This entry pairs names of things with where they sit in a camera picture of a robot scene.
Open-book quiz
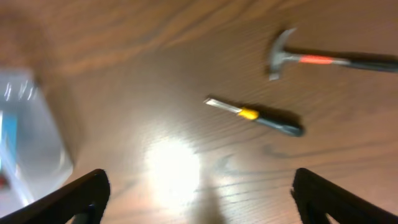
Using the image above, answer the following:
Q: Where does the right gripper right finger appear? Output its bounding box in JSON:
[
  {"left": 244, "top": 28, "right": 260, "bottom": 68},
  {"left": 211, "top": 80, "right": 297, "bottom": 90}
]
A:
[{"left": 290, "top": 168, "right": 397, "bottom": 224}]

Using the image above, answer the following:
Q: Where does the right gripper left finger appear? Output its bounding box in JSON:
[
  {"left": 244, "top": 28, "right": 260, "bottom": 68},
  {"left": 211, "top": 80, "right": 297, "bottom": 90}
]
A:
[{"left": 1, "top": 169, "right": 110, "bottom": 224}]

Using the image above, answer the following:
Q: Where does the clear plastic container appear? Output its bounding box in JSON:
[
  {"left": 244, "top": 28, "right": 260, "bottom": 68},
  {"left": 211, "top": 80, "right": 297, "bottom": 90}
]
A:
[{"left": 1, "top": 68, "right": 73, "bottom": 217}]

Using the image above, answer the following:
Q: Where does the yellow black screwdriver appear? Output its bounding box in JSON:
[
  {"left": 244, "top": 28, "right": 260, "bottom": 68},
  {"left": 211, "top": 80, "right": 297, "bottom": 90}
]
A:
[{"left": 204, "top": 97, "right": 305, "bottom": 137}]

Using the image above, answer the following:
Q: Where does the white and blue box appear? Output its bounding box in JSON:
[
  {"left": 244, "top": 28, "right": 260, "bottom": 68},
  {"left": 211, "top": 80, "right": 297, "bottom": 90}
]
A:
[{"left": 1, "top": 111, "right": 17, "bottom": 172}]

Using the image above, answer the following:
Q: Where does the small claw hammer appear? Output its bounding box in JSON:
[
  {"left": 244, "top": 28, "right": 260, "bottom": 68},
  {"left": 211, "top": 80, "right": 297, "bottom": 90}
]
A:
[{"left": 268, "top": 28, "right": 397, "bottom": 80}]

